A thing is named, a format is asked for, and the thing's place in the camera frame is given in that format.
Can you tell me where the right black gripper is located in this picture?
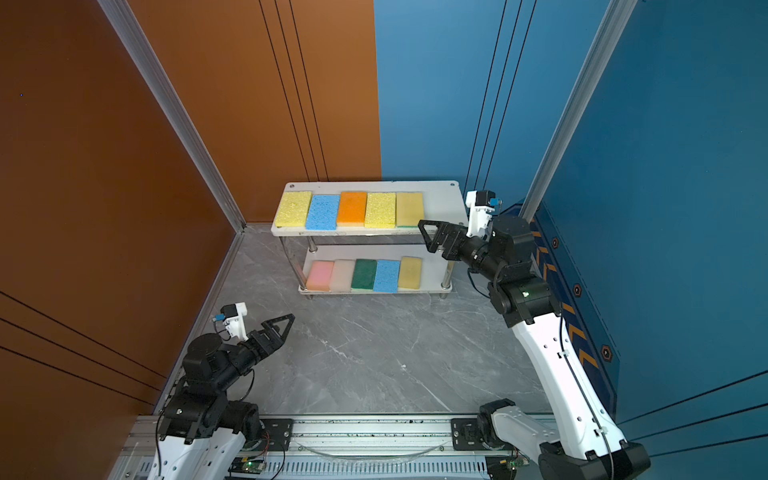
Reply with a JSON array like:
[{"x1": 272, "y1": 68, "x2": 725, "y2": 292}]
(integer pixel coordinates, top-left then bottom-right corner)
[{"x1": 420, "y1": 222, "x2": 507, "y2": 290}]

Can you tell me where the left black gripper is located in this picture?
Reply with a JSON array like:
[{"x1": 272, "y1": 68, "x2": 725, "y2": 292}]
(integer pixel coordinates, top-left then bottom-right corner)
[{"x1": 214, "y1": 313, "x2": 293, "y2": 395}]

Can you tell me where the light blue sponge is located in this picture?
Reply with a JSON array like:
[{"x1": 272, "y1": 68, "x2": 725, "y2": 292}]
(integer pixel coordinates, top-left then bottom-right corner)
[
  {"x1": 305, "y1": 195, "x2": 341, "y2": 231},
  {"x1": 373, "y1": 260, "x2": 400, "y2": 293}
]

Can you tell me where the pink sponge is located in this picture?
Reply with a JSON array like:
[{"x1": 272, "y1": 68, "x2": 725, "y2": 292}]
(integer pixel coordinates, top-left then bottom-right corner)
[{"x1": 306, "y1": 261, "x2": 335, "y2": 292}]

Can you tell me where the orange sponge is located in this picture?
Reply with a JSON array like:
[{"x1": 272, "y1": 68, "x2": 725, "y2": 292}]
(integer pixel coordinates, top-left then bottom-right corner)
[{"x1": 336, "y1": 191, "x2": 368, "y2": 227}]

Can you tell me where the white two-tier shelf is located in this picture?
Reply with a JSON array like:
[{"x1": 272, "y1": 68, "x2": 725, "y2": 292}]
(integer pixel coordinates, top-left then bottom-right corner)
[{"x1": 271, "y1": 180, "x2": 468, "y2": 297}]

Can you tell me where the white beige sponge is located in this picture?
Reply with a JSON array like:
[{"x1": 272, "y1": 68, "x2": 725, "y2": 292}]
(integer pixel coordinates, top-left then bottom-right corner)
[{"x1": 329, "y1": 259, "x2": 356, "y2": 293}]

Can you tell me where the yellow green sponge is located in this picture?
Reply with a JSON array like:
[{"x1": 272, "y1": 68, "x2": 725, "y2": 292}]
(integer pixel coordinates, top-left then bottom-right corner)
[{"x1": 274, "y1": 191, "x2": 313, "y2": 228}]

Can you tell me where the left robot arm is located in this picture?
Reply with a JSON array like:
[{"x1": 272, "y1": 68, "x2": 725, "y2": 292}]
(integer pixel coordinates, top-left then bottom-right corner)
[{"x1": 149, "y1": 314, "x2": 295, "y2": 479}]

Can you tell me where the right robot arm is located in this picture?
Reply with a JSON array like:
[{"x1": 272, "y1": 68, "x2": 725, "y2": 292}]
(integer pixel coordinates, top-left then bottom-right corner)
[{"x1": 418, "y1": 217, "x2": 651, "y2": 479}]

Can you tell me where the left green circuit board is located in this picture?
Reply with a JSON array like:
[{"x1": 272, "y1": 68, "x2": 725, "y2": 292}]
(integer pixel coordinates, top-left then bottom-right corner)
[{"x1": 226, "y1": 457, "x2": 266, "y2": 479}]

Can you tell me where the right circuit board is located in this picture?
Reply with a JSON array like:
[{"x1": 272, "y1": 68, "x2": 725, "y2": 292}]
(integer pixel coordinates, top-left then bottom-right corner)
[{"x1": 485, "y1": 456, "x2": 529, "y2": 480}]

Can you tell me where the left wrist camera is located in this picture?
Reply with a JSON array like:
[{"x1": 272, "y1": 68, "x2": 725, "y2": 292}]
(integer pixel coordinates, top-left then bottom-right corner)
[{"x1": 212, "y1": 302, "x2": 247, "y2": 341}]

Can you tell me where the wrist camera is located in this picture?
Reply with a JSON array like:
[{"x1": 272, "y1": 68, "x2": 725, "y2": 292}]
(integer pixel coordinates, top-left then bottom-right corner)
[
  {"x1": 465, "y1": 190, "x2": 500, "y2": 240},
  {"x1": 212, "y1": 302, "x2": 247, "y2": 341}
]

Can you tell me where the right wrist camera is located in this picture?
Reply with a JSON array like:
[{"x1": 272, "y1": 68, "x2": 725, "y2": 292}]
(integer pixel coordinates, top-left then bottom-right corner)
[{"x1": 465, "y1": 190, "x2": 500, "y2": 240}]

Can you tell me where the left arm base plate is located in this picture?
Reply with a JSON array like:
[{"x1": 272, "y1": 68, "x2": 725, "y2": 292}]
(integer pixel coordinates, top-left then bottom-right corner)
[{"x1": 256, "y1": 417, "x2": 294, "y2": 453}]

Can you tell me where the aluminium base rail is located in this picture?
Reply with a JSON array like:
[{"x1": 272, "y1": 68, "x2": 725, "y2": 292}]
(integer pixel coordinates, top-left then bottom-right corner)
[{"x1": 110, "y1": 413, "x2": 557, "y2": 479}]

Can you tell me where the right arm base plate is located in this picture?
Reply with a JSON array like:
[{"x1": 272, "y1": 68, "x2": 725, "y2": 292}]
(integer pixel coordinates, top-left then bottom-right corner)
[{"x1": 450, "y1": 417, "x2": 489, "y2": 451}]

